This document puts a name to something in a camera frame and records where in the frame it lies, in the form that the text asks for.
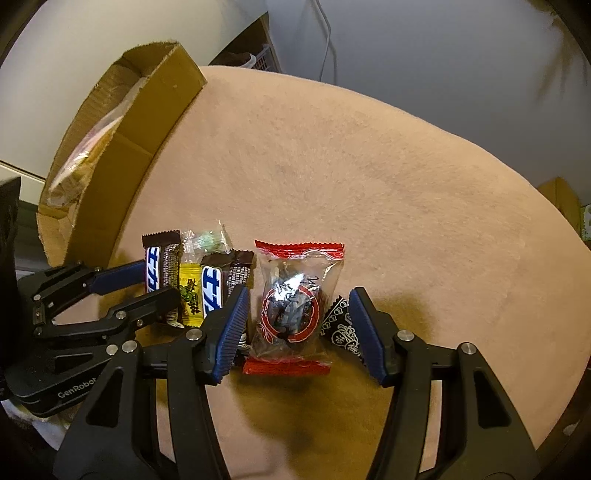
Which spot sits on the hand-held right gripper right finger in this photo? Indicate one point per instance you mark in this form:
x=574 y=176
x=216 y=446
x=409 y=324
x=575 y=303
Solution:
x=367 y=332

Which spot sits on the plastic basket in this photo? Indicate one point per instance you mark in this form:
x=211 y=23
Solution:
x=268 y=55

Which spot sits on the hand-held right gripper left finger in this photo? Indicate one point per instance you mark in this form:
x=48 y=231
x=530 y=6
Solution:
x=228 y=332

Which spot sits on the red-edged clear snack packet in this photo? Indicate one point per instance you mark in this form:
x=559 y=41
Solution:
x=291 y=304

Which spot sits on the brown chocolate bar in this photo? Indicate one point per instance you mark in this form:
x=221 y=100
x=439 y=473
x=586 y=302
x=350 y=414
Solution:
x=154 y=263
x=214 y=290

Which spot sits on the sliced bread packet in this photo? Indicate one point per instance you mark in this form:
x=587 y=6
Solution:
x=78 y=161

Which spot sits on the cardboard box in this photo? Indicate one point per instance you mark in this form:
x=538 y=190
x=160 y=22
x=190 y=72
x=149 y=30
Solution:
x=138 y=152

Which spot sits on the green gift bag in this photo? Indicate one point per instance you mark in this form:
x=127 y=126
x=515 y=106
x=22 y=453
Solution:
x=586 y=221

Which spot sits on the yellow snack packet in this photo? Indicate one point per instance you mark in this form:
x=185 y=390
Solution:
x=190 y=286

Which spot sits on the green candy packet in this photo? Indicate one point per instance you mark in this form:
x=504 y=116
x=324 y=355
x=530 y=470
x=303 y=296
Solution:
x=210 y=242

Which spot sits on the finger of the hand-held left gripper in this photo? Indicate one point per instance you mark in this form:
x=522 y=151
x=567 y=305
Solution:
x=117 y=279
x=138 y=307

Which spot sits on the black patterned snack packet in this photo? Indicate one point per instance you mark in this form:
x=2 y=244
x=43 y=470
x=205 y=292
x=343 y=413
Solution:
x=339 y=323

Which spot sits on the white cabinet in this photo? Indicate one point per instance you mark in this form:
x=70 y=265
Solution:
x=92 y=37

